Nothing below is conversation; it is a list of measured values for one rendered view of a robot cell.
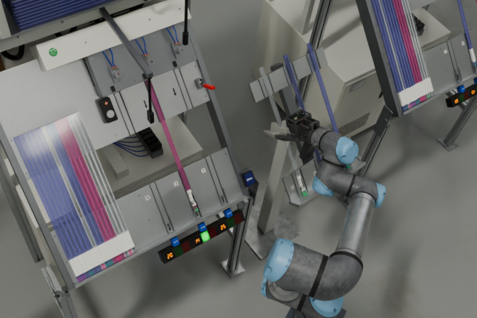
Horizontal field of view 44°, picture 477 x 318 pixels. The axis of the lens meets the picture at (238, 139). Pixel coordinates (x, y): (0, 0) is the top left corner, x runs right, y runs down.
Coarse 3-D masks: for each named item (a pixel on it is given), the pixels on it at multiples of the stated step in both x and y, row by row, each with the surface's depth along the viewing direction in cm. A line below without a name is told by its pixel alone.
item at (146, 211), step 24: (192, 168) 206; (216, 168) 210; (144, 192) 198; (168, 192) 202; (192, 192) 206; (216, 192) 211; (240, 192) 215; (144, 216) 199; (168, 216) 203; (192, 216) 208; (144, 240) 200
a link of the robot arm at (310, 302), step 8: (304, 296) 191; (304, 304) 191; (312, 304) 189; (320, 304) 188; (328, 304) 188; (336, 304) 189; (304, 312) 193; (312, 312) 191; (320, 312) 189; (328, 312) 188; (336, 312) 190
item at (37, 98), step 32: (32, 64) 178; (192, 64) 202; (0, 96) 174; (32, 96) 179; (64, 96) 183; (96, 96) 187; (128, 96) 192; (160, 96) 197; (192, 96) 203; (32, 128) 180; (96, 128) 189; (128, 128) 194
